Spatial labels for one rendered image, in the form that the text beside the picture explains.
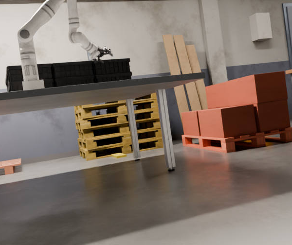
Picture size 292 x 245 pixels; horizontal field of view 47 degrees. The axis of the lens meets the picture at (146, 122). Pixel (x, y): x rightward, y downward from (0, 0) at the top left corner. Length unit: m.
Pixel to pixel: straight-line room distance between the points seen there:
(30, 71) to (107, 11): 3.46
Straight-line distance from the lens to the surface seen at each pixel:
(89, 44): 2.35
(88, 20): 5.41
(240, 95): 3.77
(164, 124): 2.67
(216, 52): 5.94
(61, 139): 5.10
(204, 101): 5.38
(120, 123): 4.34
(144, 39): 5.56
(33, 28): 2.23
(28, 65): 2.20
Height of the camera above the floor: 0.49
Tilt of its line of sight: 2 degrees down
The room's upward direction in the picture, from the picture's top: 8 degrees counter-clockwise
